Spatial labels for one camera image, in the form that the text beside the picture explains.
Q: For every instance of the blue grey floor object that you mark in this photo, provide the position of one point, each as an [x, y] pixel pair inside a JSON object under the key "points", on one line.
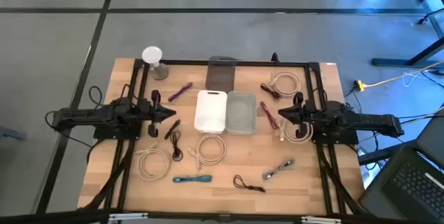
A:
{"points": [[10, 134]]}

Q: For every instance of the yellow power plug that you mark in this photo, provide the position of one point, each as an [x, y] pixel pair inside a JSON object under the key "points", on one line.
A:
{"points": [[360, 86]]}

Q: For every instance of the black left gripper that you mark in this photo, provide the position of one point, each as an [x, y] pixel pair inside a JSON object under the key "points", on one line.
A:
{"points": [[148, 111]]}

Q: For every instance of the black stand foot bar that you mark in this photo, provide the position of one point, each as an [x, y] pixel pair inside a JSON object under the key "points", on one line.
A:
{"points": [[381, 154]]}

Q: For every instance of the silver metal bracket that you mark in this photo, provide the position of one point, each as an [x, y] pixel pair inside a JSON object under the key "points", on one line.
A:
{"points": [[128, 216], [320, 220]]}

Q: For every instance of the dark smoked plastic bin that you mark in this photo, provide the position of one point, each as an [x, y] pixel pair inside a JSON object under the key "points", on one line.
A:
{"points": [[220, 75]]}

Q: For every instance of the black desk foot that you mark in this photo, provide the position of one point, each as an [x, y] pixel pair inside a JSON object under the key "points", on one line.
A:
{"points": [[392, 62]]}

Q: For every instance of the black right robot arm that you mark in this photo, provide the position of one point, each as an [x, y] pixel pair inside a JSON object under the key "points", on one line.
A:
{"points": [[364, 121]]}

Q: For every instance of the black aluminium table frame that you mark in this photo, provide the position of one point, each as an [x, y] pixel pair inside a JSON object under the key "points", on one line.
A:
{"points": [[243, 63]]}

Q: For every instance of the white plastic bin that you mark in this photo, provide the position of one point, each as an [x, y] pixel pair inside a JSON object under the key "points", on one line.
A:
{"points": [[210, 113]]}

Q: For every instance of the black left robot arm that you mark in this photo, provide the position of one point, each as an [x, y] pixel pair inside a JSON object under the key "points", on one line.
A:
{"points": [[86, 114]]}

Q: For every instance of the grey plastic bin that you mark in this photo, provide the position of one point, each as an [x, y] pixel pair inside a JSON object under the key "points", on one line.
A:
{"points": [[241, 113]]}

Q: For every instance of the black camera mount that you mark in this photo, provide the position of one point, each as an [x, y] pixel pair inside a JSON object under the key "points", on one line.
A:
{"points": [[275, 58]]}

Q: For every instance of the dark grey laptop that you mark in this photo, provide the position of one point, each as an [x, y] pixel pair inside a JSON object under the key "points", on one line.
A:
{"points": [[412, 186]]}

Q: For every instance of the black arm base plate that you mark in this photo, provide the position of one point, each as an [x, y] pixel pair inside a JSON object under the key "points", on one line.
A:
{"points": [[336, 140], [114, 134]]}

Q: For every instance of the black crossbar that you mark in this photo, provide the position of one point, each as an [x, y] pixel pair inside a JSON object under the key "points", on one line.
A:
{"points": [[69, 217]]}

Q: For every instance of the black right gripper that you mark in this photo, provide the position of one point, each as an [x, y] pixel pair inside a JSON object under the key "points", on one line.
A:
{"points": [[312, 113]]}

